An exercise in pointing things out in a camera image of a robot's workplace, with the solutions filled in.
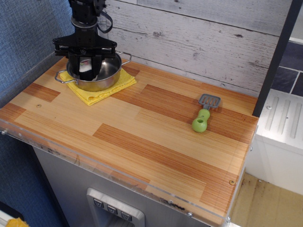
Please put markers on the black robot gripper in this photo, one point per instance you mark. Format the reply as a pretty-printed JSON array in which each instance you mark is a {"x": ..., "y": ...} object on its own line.
[{"x": 84, "y": 43}]

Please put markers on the plush sushi roll toy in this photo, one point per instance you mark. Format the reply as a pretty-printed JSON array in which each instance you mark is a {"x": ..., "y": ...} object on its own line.
[{"x": 85, "y": 69}]

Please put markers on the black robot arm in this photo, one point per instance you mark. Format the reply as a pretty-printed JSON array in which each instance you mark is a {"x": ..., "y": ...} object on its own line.
[{"x": 85, "y": 14}]

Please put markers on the stainless steel pot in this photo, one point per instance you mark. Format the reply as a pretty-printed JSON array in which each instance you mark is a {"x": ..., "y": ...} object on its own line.
[{"x": 109, "y": 74}]

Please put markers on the yellow folded cloth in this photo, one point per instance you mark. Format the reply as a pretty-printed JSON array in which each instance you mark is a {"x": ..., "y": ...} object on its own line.
[{"x": 90, "y": 97}]

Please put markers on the clear acrylic edge guard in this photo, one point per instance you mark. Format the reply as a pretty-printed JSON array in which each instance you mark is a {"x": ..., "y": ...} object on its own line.
[{"x": 193, "y": 173}]

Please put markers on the silver cabinet with dispenser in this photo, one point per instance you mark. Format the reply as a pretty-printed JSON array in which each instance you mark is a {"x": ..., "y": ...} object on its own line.
[{"x": 92, "y": 194}]

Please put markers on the yellow black object corner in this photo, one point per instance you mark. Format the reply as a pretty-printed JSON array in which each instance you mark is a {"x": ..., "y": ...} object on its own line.
[{"x": 9, "y": 217}]

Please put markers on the white grooved side unit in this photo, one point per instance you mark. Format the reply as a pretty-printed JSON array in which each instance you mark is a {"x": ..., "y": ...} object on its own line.
[{"x": 276, "y": 154}]

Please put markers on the green handled grey toy spatula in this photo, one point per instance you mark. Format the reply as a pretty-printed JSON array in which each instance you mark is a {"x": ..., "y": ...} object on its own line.
[{"x": 199, "y": 124}]

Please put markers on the right black frame post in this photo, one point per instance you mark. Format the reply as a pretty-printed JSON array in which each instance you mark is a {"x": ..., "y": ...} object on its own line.
[{"x": 278, "y": 54}]

